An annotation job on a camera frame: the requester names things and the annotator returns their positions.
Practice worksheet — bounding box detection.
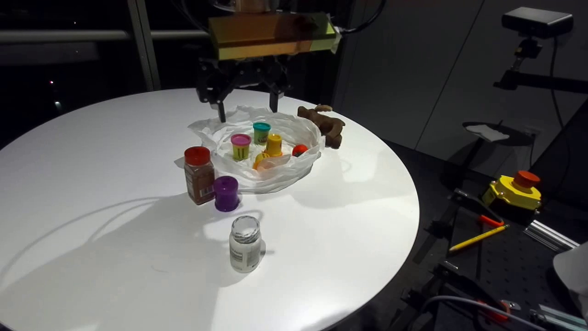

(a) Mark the yellow dough tub orange lid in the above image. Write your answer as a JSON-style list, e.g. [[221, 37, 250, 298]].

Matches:
[[263, 133, 285, 158]]

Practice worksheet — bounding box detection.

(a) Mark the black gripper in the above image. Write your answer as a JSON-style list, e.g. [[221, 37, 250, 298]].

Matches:
[[195, 57, 290, 125]]

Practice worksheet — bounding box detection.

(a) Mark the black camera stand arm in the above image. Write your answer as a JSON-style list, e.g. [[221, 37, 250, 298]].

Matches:
[[494, 35, 588, 96]]

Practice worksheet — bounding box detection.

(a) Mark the teal handled tool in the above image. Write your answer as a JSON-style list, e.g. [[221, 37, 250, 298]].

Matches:
[[537, 304, 588, 327]]

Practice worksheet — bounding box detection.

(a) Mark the grey window mullion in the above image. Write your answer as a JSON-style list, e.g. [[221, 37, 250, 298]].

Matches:
[[125, 0, 162, 92]]

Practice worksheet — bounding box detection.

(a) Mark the green dough tub teal lid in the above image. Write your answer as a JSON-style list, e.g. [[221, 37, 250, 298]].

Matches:
[[252, 120, 272, 147]]

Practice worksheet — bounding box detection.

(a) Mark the grey floor cable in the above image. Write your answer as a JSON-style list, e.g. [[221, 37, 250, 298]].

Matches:
[[421, 293, 548, 331]]

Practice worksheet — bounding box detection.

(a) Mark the yellow emergency stop button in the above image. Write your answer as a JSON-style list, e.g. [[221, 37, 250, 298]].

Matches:
[[482, 167, 544, 213]]

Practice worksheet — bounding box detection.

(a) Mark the purple dough tub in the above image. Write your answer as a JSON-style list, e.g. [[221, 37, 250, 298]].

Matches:
[[211, 175, 241, 213]]

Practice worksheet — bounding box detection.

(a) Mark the yellow dough tub pink lid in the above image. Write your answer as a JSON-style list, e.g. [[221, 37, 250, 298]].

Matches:
[[230, 133, 254, 164]]

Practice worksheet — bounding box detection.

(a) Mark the white rounded object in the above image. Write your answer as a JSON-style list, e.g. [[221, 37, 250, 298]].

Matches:
[[551, 241, 588, 316]]

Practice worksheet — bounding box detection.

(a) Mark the yellow pencil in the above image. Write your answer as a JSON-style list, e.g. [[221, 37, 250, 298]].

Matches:
[[449, 223, 509, 254]]

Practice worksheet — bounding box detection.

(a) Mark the yellow wrist camera mount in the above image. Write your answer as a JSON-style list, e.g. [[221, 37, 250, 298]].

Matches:
[[206, 11, 344, 63]]

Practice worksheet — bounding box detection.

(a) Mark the red handled tool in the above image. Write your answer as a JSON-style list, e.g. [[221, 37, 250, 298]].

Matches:
[[476, 212, 507, 230]]

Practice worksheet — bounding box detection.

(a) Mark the white plastic bag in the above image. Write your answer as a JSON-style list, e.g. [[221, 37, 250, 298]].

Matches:
[[188, 105, 325, 193]]

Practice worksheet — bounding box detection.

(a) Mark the aluminium profile rail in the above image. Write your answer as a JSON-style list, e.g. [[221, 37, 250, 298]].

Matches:
[[526, 219, 581, 250]]

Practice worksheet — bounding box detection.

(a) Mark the black camera on stand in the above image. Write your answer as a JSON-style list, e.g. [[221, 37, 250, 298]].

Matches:
[[502, 6, 575, 39]]

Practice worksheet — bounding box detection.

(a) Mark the spice jar red lid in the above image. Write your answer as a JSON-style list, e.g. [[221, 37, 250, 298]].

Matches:
[[182, 145, 217, 206]]

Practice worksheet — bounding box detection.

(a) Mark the grey horizontal window rail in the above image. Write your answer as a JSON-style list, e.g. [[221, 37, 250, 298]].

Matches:
[[0, 28, 210, 44]]

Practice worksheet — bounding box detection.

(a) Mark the brown plush toy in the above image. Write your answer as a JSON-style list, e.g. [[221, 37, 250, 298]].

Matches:
[[296, 103, 349, 151]]

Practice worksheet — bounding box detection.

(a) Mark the grey flat plate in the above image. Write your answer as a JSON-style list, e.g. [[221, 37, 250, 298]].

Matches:
[[463, 122, 515, 144]]

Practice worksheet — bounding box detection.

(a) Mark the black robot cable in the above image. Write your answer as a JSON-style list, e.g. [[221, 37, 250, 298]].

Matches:
[[340, 0, 390, 33]]

